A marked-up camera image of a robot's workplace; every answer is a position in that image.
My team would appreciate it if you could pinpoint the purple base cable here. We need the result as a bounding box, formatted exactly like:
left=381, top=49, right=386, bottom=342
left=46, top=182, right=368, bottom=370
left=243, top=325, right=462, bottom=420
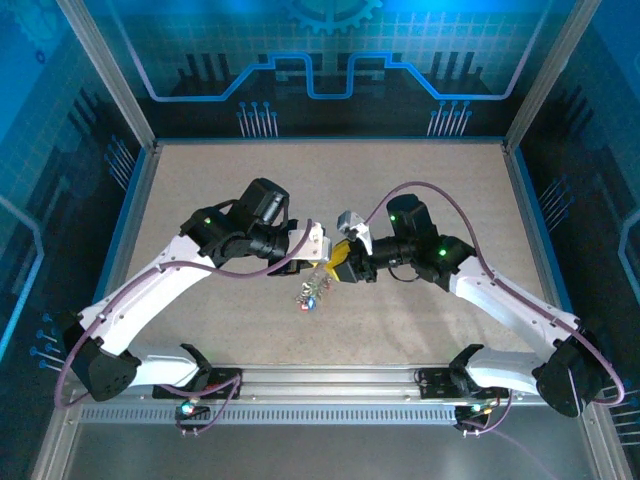
left=174, top=367, right=246, bottom=437
left=457, top=394, right=554, bottom=480

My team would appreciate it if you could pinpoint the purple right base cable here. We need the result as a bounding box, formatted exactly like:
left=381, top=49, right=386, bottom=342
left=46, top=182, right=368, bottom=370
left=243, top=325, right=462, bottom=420
left=457, top=394, right=554, bottom=480

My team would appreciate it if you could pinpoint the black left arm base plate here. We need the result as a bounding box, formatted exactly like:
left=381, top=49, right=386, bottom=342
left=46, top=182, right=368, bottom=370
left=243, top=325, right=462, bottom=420
left=151, top=367, right=245, bottom=401

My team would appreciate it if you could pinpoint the long aluminium rail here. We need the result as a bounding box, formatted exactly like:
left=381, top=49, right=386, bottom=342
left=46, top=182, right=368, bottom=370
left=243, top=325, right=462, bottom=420
left=64, top=363, right=601, bottom=401

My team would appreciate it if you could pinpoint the aluminium frame post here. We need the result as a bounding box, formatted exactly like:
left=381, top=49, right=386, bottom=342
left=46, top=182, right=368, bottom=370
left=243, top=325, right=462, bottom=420
left=503, top=0, right=602, bottom=151
left=53, top=0, right=160, bottom=151

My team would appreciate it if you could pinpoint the flat steel panel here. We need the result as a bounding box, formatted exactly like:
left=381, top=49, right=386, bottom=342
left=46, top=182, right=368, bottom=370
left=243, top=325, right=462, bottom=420
left=64, top=422, right=601, bottom=480

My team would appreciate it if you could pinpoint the small LED controller board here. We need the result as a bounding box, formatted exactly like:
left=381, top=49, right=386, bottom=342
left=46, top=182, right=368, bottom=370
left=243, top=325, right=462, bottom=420
left=453, top=400, right=496, bottom=422
left=174, top=399, right=212, bottom=422

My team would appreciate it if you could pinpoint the blue table edge strip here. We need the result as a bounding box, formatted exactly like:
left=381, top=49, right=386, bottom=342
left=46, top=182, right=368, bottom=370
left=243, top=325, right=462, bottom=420
left=73, top=147, right=151, bottom=364
left=512, top=147, right=591, bottom=364

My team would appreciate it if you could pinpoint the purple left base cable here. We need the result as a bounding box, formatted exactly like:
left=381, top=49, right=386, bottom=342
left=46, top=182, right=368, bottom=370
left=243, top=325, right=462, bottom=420
left=174, top=367, right=246, bottom=437

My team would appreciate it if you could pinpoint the slotted grey cable duct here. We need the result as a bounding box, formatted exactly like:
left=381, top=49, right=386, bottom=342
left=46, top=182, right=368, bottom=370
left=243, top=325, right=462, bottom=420
left=79, top=403, right=461, bottom=427

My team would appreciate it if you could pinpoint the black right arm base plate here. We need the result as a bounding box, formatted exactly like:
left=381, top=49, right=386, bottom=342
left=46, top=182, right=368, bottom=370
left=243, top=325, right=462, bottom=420
left=416, top=367, right=511, bottom=401

